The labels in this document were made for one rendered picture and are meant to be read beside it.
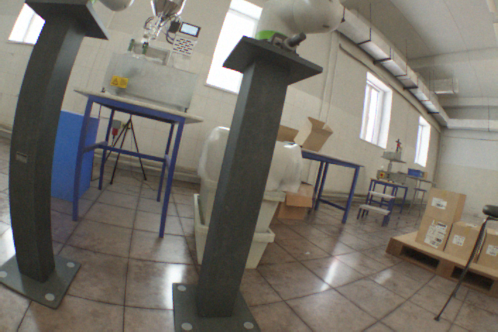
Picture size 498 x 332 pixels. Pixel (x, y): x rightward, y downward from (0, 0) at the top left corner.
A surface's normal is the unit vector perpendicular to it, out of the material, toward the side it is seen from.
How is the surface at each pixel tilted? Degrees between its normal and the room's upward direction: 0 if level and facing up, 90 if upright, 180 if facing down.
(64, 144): 90
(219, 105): 90
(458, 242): 90
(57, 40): 90
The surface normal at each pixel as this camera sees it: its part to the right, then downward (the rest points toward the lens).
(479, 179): -0.89, -0.21
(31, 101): 0.32, 0.06
